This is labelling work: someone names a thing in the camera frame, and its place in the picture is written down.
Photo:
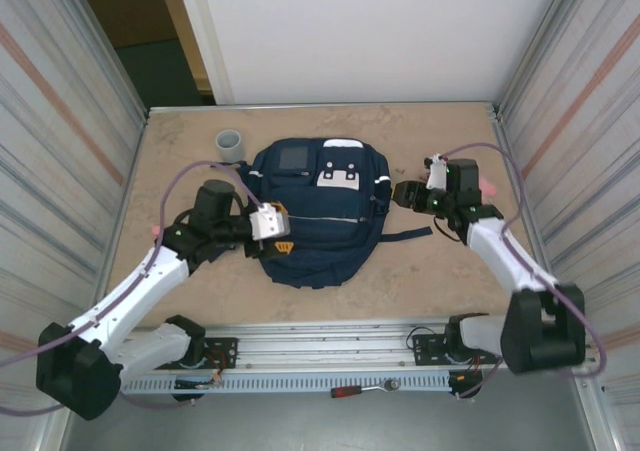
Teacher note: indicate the pink plush pig red dress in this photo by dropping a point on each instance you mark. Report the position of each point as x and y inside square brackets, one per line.
[489, 187]

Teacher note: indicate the navy blue backpack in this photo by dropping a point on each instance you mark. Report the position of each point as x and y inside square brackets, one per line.
[325, 251]

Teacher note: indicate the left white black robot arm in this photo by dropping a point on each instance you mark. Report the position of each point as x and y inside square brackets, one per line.
[140, 286]

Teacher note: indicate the grey plastic cup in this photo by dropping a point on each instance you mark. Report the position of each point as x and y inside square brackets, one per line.
[230, 146]

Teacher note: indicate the tan wooden door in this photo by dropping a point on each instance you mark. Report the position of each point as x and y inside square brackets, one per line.
[185, 21]

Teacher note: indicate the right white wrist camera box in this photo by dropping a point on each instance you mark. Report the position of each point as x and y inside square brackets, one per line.
[436, 173]

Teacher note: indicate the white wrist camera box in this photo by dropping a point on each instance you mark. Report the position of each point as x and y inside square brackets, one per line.
[269, 220]
[436, 173]

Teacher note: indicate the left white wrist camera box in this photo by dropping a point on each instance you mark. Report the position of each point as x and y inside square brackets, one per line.
[269, 220]

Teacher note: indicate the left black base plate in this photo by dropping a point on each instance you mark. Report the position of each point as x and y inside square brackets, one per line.
[225, 346]

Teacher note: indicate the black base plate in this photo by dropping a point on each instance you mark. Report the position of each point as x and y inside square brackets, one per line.
[425, 343]
[225, 346]

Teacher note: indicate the aluminium mounting rail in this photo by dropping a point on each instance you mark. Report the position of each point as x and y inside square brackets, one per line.
[325, 343]

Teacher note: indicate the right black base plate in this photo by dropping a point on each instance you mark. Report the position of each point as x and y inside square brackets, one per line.
[425, 343]

